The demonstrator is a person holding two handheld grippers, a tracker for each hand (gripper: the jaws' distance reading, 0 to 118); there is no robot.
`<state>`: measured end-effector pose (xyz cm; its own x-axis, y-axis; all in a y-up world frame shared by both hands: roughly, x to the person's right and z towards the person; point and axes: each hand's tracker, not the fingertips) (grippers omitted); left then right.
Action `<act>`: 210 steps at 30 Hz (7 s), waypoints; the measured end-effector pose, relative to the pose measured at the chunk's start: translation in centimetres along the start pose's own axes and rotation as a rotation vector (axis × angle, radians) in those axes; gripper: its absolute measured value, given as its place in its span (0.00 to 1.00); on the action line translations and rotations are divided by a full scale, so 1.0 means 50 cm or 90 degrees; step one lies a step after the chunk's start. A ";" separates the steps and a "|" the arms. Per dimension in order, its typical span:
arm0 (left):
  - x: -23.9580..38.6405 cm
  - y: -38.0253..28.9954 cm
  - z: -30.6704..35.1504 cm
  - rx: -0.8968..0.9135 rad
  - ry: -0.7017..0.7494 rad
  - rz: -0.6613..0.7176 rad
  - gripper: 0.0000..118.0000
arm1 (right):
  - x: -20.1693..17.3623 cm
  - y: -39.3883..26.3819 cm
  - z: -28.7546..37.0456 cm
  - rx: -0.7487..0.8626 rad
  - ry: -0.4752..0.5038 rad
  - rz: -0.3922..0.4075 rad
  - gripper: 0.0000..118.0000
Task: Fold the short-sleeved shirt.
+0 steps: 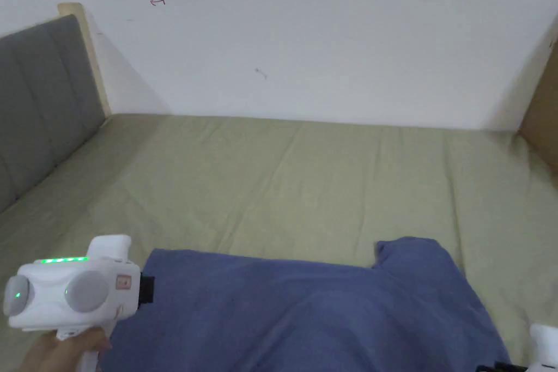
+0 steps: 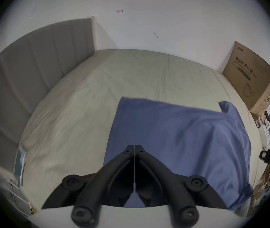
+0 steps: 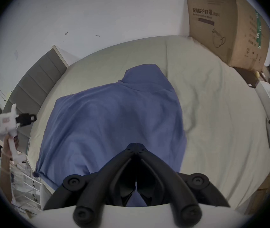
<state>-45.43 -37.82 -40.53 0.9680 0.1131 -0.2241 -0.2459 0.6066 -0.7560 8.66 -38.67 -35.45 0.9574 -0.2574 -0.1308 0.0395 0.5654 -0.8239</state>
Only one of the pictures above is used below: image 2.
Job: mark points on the blue garment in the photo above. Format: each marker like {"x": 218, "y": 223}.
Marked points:
{"x": 177, "y": 136}

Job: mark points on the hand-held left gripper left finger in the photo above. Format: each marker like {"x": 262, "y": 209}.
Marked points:
{"x": 101, "y": 184}

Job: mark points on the bed with beige sheet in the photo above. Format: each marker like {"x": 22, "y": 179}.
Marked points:
{"x": 82, "y": 98}

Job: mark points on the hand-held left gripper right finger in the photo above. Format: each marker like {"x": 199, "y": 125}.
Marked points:
{"x": 170, "y": 184}

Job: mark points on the brown cardboard carton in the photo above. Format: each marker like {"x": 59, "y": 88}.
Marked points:
{"x": 252, "y": 77}

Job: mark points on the grey padded headboard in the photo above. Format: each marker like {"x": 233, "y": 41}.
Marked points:
{"x": 23, "y": 75}

